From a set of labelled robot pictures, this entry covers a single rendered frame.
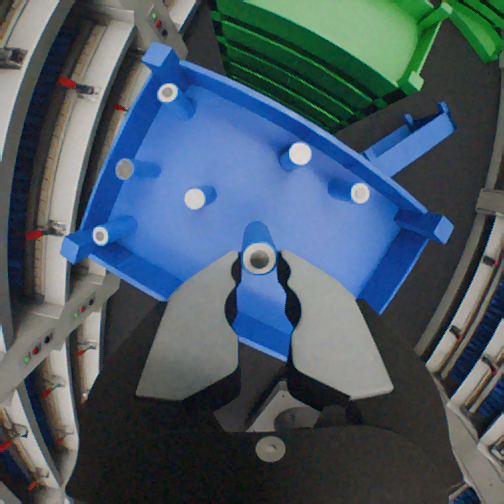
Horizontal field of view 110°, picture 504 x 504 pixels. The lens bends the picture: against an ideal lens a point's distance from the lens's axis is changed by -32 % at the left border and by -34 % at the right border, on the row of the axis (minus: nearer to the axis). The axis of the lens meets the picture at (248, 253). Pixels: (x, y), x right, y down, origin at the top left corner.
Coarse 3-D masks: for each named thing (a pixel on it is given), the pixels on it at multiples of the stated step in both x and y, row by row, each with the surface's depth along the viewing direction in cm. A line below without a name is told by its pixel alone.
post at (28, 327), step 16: (80, 288) 57; (96, 288) 63; (112, 288) 75; (96, 304) 66; (16, 320) 37; (32, 320) 39; (48, 320) 42; (64, 320) 49; (80, 320) 57; (16, 336) 33; (32, 336) 37; (64, 336) 50; (16, 352) 32; (48, 352) 43; (0, 368) 27; (16, 368) 32; (32, 368) 37; (0, 384) 27; (16, 384) 32; (0, 400) 26
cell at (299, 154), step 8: (296, 144) 18; (304, 144) 18; (288, 152) 19; (296, 152) 18; (304, 152) 18; (280, 160) 24; (288, 160) 19; (296, 160) 19; (304, 160) 19; (288, 168) 23
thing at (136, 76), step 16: (128, 48) 45; (128, 64) 47; (144, 64) 50; (128, 80) 51; (144, 80) 52; (112, 96) 49; (128, 96) 52; (112, 112) 51; (112, 128) 54; (96, 144) 52; (96, 160) 54; (96, 176) 56; (80, 208) 56; (80, 224) 58; (80, 272) 61; (96, 272) 66
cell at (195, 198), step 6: (204, 186) 23; (186, 192) 20; (192, 192) 20; (198, 192) 20; (204, 192) 20; (210, 192) 22; (186, 198) 20; (192, 198) 19; (198, 198) 19; (204, 198) 20; (210, 198) 22; (186, 204) 20; (192, 204) 20; (198, 204) 20; (204, 204) 20
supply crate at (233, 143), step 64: (192, 64) 18; (128, 128) 20; (192, 128) 24; (256, 128) 24; (320, 128) 19; (128, 192) 26; (256, 192) 26; (320, 192) 26; (384, 192) 24; (64, 256) 20; (128, 256) 26; (192, 256) 27; (320, 256) 27; (384, 256) 27; (256, 320) 29
